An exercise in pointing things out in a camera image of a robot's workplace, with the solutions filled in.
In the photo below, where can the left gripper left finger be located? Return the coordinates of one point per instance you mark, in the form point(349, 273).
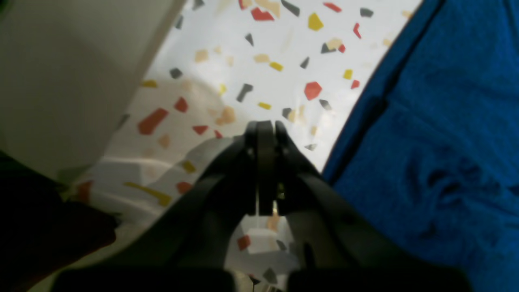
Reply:
point(185, 250)

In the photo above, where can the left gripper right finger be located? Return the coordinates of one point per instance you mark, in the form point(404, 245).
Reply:
point(338, 250)

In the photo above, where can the navy blue t-shirt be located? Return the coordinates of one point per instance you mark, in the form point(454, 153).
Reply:
point(430, 153)

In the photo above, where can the terrazzo pattern table cover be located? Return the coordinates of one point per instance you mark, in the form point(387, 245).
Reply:
point(226, 63)

